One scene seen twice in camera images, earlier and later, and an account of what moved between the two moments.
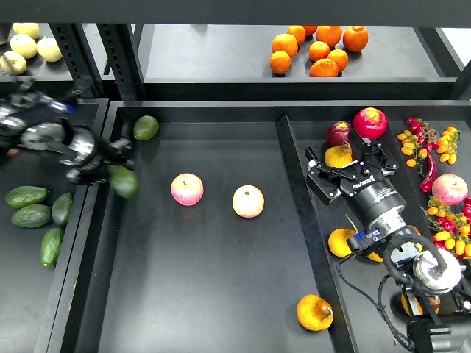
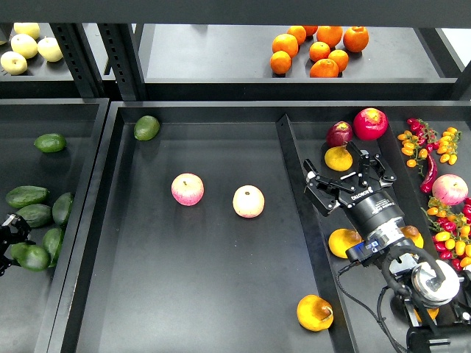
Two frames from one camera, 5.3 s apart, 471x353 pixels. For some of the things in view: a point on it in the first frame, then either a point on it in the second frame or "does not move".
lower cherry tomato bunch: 448,223 does not move
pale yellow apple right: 49,49 does not move
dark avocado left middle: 32,215 does not move
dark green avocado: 124,182 to 31,257
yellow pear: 314,313 does not move
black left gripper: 90,155 to 14,230
